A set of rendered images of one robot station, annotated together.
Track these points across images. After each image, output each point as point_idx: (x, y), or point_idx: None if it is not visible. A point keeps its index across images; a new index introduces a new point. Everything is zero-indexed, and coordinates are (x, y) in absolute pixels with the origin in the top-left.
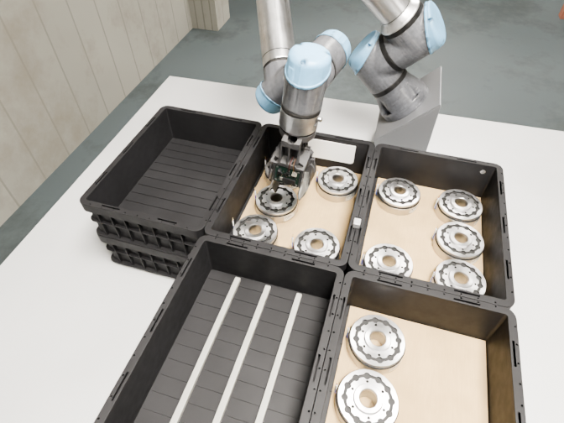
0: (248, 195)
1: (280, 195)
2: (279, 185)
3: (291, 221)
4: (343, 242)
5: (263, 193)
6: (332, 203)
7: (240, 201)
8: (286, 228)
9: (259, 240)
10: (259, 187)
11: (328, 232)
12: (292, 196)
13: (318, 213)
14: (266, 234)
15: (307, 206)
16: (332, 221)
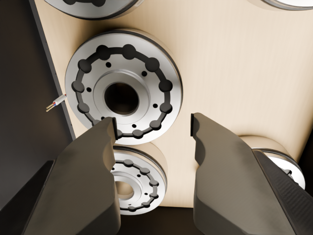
0: (45, 71)
1: (128, 84)
2: (117, 134)
3: (178, 115)
4: (303, 138)
5: (80, 84)
6: (283, 17)
7: (47, 125)
8: (173, 134)
9: (139, 202)
10: (53, 26)
11: (280, 161)
12: (162, 73)
13: (240, 72)
14: (146, 190)
15: (206, 58)
16: (280, 86)
